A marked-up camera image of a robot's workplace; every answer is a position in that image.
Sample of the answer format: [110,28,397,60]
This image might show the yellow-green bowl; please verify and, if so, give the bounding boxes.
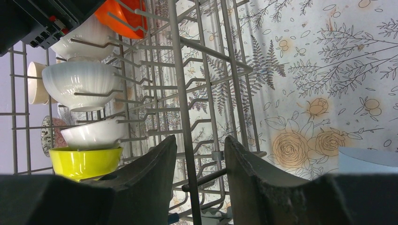
[49,117,130,182]

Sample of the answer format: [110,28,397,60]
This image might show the pink patterned bowl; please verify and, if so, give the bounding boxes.
[41,116,67,150]

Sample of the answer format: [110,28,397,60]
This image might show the orange bowl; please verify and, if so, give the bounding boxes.
[94,0,147,39]

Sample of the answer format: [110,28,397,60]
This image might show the white ribbed bowl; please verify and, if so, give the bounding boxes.
[42,61,122,112]
[51,15,116,61]

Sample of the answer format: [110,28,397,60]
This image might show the white ribbed bowl rear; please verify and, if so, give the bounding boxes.
[51,15,116,61]

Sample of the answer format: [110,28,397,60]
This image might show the grey wire dish rack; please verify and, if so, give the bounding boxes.
[13,0,274,224]

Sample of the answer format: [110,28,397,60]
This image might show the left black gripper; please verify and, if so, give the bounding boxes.
[0,0,104,56]

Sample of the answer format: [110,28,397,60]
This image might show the white ribbed bowl middle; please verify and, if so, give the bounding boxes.
[42,61,122,112]

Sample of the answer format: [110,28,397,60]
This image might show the floral patterned table mat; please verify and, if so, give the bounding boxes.
[56,0,398,225]

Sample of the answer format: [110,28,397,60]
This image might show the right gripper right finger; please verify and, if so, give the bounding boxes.
[224,136,398,225]

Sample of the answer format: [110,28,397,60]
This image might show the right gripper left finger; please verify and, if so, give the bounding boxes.
[0,135,177,225]

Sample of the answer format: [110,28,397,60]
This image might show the light blue perforated board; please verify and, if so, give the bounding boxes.
[338,147,398,174]

